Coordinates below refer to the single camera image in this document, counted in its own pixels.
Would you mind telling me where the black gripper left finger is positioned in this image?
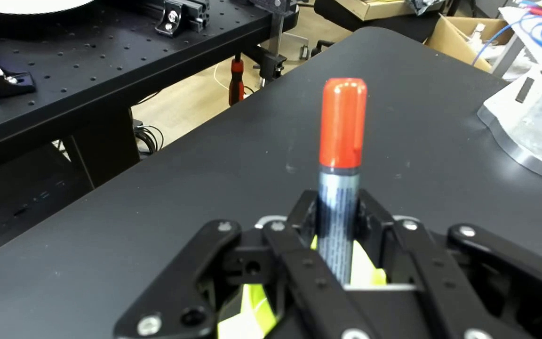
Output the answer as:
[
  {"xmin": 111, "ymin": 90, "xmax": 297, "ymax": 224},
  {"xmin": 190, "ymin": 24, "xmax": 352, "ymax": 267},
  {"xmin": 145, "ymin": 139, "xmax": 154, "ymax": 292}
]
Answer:
[{"xmin": 111, "ymin": 190, "xmax": 374, "ymax": 339}]

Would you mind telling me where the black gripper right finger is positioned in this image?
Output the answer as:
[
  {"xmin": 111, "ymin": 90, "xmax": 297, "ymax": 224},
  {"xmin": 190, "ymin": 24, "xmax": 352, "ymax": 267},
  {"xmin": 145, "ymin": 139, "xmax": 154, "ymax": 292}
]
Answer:
[{"xmin": 357, "ymin": 190, "xmax": 542, "ymax": 339}]

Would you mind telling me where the red capped sharpie marker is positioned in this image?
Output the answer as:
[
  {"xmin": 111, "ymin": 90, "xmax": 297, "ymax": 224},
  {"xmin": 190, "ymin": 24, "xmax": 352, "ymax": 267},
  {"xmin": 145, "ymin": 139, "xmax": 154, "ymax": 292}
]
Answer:
[{"xmin": 314, "ymin": 75, "xmax": 371, "ymax": 288}]

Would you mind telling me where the grey metal mounting plate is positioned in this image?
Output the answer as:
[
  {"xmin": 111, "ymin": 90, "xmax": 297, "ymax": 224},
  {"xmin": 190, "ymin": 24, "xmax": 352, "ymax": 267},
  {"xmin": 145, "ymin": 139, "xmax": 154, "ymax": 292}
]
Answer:
[{"xmin": 474, "ymin": 73, "xmax": 542, "ymax": 188}]

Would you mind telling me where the open cardboard box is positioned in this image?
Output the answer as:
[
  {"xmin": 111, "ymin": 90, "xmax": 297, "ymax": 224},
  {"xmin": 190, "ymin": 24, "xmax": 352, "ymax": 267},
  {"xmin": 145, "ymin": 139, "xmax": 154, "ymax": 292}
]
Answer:
[{"xmin": 425, "ymin": 13, "xmax": 527, "ymax": 68}]

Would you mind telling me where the flat cardboard box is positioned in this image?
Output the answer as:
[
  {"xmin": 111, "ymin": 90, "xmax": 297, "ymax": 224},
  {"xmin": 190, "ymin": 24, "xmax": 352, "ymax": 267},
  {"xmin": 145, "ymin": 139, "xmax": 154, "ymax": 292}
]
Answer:
[{"xmin": 335, "ymin": 0, "xmax": 412, "ymax": 22}]

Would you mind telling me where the black perforated breadboard table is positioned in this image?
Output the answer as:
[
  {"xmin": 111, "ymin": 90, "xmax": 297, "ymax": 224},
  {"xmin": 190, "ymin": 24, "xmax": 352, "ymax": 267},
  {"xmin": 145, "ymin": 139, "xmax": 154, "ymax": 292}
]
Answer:
[{"xmin": 0, "ymin": 0, "xmax": 299, "ymax": 252}]

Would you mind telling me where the red handled clamp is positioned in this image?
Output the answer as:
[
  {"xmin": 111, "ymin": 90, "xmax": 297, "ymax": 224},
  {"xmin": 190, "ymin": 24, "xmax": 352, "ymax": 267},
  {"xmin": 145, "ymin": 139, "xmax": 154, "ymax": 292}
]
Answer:
[{"xmin": 228, "ymin": 53, "xmax": 246, "ymax": 107}]

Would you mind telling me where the black metal bracket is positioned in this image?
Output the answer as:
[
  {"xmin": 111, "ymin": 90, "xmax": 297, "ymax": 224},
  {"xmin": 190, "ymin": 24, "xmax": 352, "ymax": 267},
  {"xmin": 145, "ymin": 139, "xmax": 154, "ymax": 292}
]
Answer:
[{"xmin": 152, "ymin": 0, "xmax": 211, "ymax": 38}]

